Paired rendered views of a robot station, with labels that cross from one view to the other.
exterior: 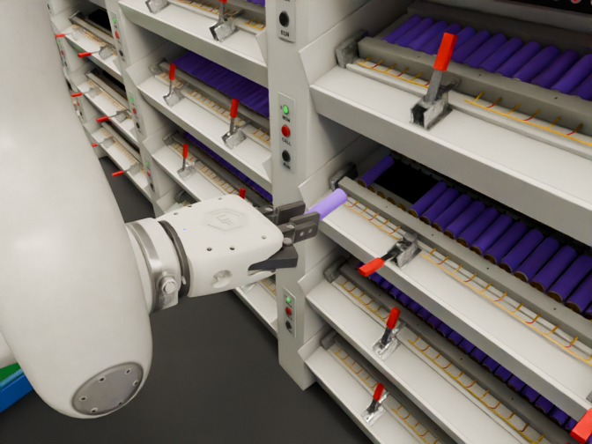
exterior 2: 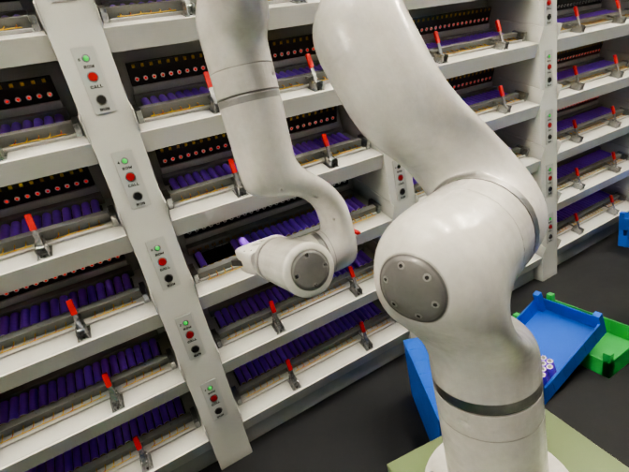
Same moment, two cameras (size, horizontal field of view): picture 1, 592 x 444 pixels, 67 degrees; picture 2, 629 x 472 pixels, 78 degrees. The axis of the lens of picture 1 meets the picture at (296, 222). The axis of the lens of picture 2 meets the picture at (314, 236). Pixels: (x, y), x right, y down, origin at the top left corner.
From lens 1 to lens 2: 75 cm
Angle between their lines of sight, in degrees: 67
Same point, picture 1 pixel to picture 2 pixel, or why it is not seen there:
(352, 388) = (275, 392)
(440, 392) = (310, 312)
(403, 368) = (293, 323)
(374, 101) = (212, 203)
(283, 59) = (142, 220)
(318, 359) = (246, 411)
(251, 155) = (114, 323)
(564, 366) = not seen: hidden behind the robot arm
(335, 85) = (184, 213)
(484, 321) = not seen: hidden behind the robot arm
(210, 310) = not seen: outside the picture
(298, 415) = (270, 455)
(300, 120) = (172, 245)
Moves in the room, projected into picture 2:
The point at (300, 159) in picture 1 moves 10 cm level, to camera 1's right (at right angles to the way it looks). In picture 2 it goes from (181, 269) to (199, 252)
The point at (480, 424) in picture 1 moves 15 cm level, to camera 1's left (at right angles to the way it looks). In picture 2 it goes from (329, 302) to (321, 331)
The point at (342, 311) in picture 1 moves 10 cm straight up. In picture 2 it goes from (245, 344) to (235, 313)
